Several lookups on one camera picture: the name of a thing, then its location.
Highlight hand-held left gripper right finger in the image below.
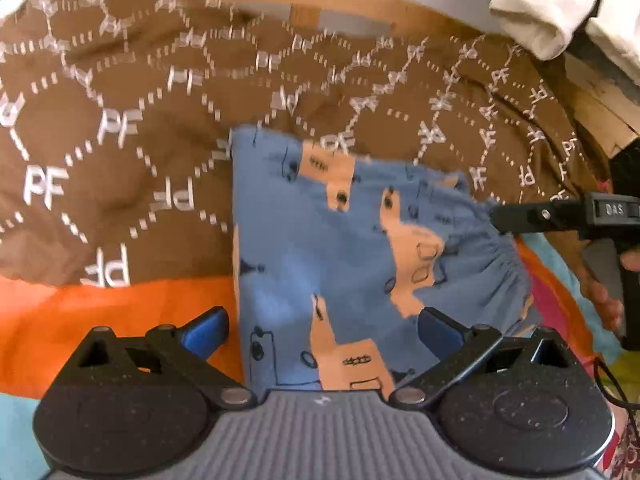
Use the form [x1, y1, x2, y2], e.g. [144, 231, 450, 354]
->
[389, 306, 572, 408]

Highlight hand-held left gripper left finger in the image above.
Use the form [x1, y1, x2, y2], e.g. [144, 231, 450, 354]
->
[74, 306, 256, 407]

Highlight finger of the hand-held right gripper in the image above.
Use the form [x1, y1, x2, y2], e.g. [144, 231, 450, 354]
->
[491, 198, 592, 236]

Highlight blue printed pants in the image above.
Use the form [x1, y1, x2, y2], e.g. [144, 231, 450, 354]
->
[230, 127, 544, 393]

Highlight person's right hand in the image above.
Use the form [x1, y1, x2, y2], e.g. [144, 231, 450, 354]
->
[574, 257, 625, 333]

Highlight wooden furniture piece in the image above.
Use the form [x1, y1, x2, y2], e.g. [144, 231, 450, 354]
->
[564, 54, 640, 157]

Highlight multicoloured bed sheet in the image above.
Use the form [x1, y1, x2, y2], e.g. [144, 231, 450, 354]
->
[0, 230, 628, 480]

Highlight white cloth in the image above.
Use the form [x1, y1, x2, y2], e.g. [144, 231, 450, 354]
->
[488, 0, 640, 70]

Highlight brown blanket with white print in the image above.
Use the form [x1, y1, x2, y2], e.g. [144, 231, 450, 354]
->
[0, 0, 610, 291]

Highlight black cable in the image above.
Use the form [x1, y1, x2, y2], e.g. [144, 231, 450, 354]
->
[593, 356, 635, 412]

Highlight wooden bed frame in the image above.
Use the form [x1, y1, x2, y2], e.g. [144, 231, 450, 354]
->
[15, 0, 503, 43]

